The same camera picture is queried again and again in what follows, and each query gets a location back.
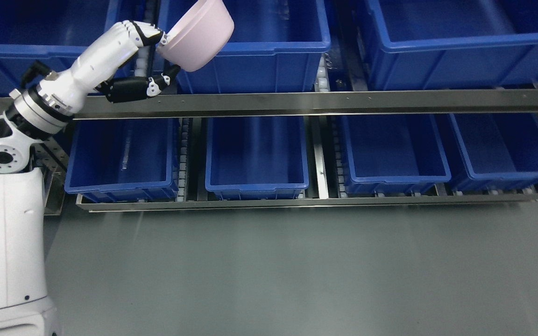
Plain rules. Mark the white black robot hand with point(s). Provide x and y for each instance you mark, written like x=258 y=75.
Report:
x=95 y=68

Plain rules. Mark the upper left blue bin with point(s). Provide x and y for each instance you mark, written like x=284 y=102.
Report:
x=54 y=32

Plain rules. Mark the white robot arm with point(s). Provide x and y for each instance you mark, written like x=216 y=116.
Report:
x=25 y=306

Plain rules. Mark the lower left blue bin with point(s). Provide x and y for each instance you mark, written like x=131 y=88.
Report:
x=124 y=160

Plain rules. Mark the lower middle blue bin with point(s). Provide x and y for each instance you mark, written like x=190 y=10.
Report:
x=255 y=158

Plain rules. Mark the blue bin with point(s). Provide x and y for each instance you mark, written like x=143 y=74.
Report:
x=276 y=47
x=54 y=32
x=448 y=44
x=255 y=158
x=124 y=160
x=490 y=151
x=391 y=154

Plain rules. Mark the steel shelf rack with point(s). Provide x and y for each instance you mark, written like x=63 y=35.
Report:
x=326 y=188

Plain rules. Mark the lower right blue bin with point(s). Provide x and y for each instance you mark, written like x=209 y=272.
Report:
x=490 y=151

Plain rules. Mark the pink bowl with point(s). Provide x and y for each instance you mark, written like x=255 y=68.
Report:
x=204 y=28
x=188 y=63

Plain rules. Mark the upper right blue bin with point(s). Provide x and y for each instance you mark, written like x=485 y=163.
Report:
x=448 y=44

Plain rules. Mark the upper middle blue bin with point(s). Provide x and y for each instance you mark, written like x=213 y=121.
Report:
x=276 y=47

